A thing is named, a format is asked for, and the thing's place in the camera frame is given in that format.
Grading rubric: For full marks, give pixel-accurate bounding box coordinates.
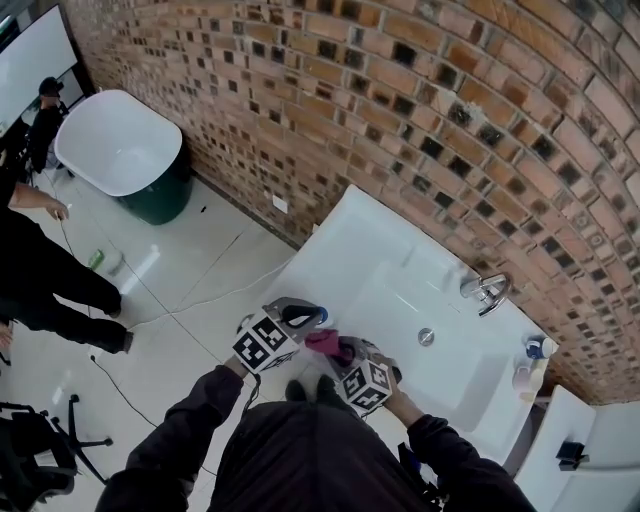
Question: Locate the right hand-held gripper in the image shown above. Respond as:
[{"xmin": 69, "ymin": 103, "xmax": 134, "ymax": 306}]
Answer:
[{"xmin": 333, "ymin": 337, "xmax": 404, "ymax": 415}]

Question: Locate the pink cloth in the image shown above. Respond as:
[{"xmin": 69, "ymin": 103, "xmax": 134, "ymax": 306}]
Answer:
[{"xmin": 303, "ymin": 327, "xmax": 354, "ymax": 366}]

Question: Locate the chrome faucet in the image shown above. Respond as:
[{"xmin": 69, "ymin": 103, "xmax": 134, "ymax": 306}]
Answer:
[{"xmin": 459, "ymin": 272, "xmax": 514, "ymax": 319}]

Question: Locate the small black device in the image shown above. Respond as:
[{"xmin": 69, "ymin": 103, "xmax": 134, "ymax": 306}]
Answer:
[{"xmin": 555, "ymin": 440, "xmax": 590, "ymax": 472}]

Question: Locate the white ceramic sink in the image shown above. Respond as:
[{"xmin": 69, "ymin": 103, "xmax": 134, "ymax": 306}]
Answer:
[{"xmin": 259, "ymin": 183, "xmax": 559, "ymax": 466}]

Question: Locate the person's dark top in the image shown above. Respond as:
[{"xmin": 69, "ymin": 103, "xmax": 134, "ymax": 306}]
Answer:
[{"xmin": 94, "ymin": 399, "xmax": 541, "ymax": 512}]

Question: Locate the white and green bathtub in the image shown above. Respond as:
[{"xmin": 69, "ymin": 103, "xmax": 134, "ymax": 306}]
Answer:
[{"xmin": 53, "ymin": 89, "xmax": 195, "ymax": 226}]

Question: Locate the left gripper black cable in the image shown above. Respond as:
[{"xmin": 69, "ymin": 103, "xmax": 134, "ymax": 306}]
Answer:
[{"xmin": 243, "ymin": 370, "xmax": 262, "ymax": 416}]

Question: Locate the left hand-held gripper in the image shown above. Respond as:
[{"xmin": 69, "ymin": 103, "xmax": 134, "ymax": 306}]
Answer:
[{"xmin": 232, "ymin": 297, "xmax": 324, "ymax": 375}]

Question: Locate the person's right forearm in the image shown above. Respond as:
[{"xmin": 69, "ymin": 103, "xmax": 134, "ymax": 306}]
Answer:
[{"xmin": 380, "ymin": 388, "xmax": 484, "ymax": 471}]

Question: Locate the person's left forearm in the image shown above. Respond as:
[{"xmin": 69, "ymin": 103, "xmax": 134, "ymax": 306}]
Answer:
[{"xmin": 127, "ymin": 352, "xmax": 249, "ymax": 471}]

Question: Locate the white toilet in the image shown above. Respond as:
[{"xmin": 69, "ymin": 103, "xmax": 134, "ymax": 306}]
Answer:
[{"xmin": 514, "ymin": 384, "xmax": 640, "ymax": 512}]

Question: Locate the black floor cable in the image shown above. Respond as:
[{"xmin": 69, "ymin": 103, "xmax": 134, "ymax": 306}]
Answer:
[
  {"xmin": 92, "ymin": 357, "xmax": 162, "ymax": 430},
  {"xmin": 57, "ymin": 213, "xmax": 94, "ymax": 321}
]

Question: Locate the person's right shoe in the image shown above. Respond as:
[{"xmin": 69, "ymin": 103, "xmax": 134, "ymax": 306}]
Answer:
[{"xmin": 315, "ymin": 374, "xmax": 342, "ymax": 407}]

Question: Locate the black office chair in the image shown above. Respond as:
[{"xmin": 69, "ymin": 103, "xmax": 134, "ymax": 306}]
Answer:
[{"xmin": 0, "ymin": 394, "xmax": 114, "ymax": 512}]

